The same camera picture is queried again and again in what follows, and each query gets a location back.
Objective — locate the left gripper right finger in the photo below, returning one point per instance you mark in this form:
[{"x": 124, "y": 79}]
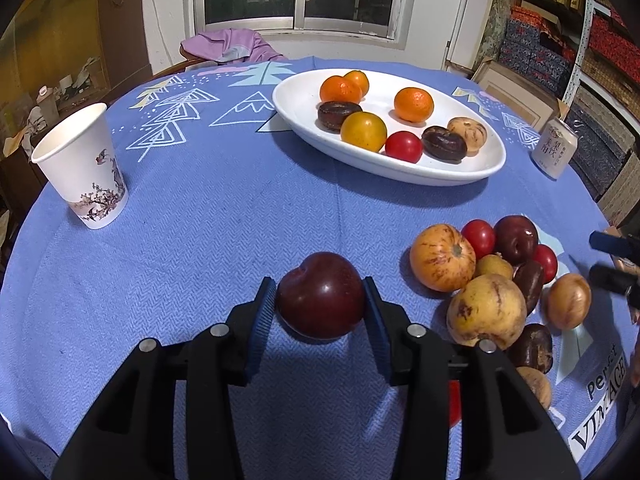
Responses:
[{"x": 506, "y": 433}]

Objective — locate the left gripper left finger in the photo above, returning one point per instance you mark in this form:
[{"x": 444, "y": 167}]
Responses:
[{"x": 128, "y": 433}]

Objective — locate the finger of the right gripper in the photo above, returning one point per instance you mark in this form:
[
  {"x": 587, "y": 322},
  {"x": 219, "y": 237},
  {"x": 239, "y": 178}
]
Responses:
[
  {"x": 616, "y": 281},
  {"x": 624, "y": 247}
]

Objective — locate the striped tan fruit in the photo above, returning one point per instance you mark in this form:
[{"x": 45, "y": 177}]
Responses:
[{"x": 473, "y": 132}]

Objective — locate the dark red plum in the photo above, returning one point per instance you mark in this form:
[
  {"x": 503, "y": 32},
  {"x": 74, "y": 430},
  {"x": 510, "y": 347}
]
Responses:
[{"x": 322, "y": 298}]

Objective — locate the red cherry tomato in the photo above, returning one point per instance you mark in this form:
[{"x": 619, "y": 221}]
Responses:
[{"x": 404, "y": 145}]

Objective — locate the large orange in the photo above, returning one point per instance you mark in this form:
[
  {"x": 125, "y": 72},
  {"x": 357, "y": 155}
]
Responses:
[{"x": 413, "y": 104}]

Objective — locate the yellow orange persimmon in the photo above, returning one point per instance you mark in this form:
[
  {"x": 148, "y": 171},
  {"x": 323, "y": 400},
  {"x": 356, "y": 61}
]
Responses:
[{"x": 364, "y": 130}]

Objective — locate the small mandarin orange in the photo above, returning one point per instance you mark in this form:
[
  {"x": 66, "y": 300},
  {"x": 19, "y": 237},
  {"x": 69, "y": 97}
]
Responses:
[{"x": 340, "y": 89}]

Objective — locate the framed board leaning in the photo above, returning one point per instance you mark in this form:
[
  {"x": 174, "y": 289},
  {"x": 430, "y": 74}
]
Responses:
[{"x": 532, "y": 103}]

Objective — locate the blue patterned tablecloth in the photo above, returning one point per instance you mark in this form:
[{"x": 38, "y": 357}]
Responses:
[{"x": 217, "y": 200}]

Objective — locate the white oval plate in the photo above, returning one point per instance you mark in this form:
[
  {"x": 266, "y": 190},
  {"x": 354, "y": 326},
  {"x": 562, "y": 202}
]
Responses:
[{"x": 297, "y": 100}]

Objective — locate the floral paper cup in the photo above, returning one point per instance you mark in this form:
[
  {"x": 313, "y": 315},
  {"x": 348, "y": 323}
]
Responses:
[{"x": 77, "y": 157}]

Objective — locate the wooden chair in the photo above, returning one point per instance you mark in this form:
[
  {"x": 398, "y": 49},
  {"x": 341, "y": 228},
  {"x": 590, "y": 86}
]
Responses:
[{"x": 188, "y": 61}]

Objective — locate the purple cloth on chair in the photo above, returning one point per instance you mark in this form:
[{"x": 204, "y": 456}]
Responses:
[{"x": 230, "y": 45}]

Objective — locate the wooden glass cabinet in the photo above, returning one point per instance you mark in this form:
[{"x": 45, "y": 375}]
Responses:
[{"x": 99, "y": 44}]

